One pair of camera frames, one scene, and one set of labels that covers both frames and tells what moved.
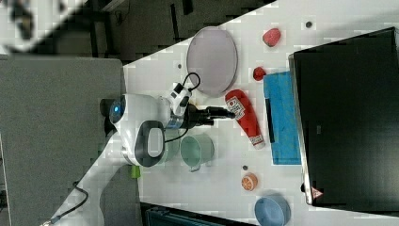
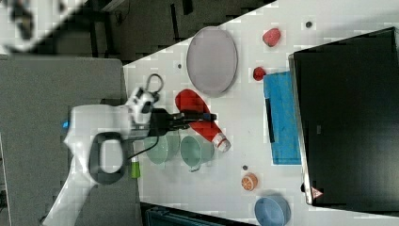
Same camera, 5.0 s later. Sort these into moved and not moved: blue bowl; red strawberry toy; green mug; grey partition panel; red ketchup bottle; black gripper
Moved: red ketchup bottle; black gripper
Not moved: red strawberry toy; grey partition panel; green mug; blue bowl
